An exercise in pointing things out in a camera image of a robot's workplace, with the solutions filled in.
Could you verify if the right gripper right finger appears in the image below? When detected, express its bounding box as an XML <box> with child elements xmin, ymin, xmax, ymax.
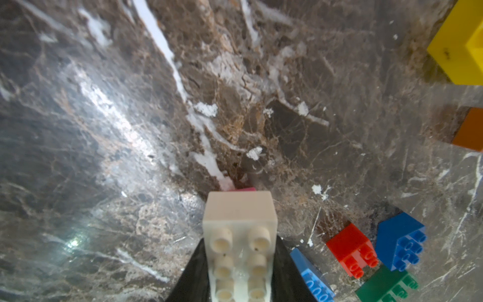
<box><xmin>272</xmin><ymin>235</ymin><xmax>316</xmax><ymax>302</ymax></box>

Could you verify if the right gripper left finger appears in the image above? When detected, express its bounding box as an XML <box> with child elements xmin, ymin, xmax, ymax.
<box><xmin>165</xmin><ymin>239</ymin><xmax>211</xmax><ymax>302</ymax></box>

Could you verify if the white lego brick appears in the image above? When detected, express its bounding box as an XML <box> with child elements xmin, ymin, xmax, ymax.
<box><xmin>202</xmin><ymin>191</ymin><xmax>278</xmax><ymax>302</ymax></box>

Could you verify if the pink lego brick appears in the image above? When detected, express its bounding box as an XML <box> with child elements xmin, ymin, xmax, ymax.
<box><xmin>230</xmin><ymin>187</ymin><xmax>256</xmax><ymax>192</ymax></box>

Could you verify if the small blue lego brick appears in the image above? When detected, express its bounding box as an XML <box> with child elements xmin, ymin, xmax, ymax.
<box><xmin>376</xmin><ymin>212</ymin><xmax>427</xmax><ymax>272</ymax></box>

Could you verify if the yellow lego brick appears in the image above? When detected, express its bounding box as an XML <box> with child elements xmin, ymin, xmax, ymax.
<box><xmin>427</xmin><ymin>0</ymin><xmax>482</xmax><ymax>86</ymax></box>

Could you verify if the long blue lego brick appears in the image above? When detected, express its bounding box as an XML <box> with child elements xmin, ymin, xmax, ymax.
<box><xmin>290</xmin><ymin>248</ymin><xmax>335</xmax><ymax>302</ymax></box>

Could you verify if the red lego brick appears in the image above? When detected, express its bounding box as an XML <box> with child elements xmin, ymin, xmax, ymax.
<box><xmin>327</xmin><ymin>223</ymin><xmax>379</xmax><ymax>279</ymax></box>

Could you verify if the green lego brick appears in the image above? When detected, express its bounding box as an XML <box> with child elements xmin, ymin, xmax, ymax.
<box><xmin>355</xmin><ymin>266</ymin><xmax>419</xmax><ymax>302</ymax></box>

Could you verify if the orange lego brick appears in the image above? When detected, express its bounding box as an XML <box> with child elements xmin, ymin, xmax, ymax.
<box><xmin>452</xmin><ymin>108</ymin><xmax>483</xmax><ymax>152</ymax></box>

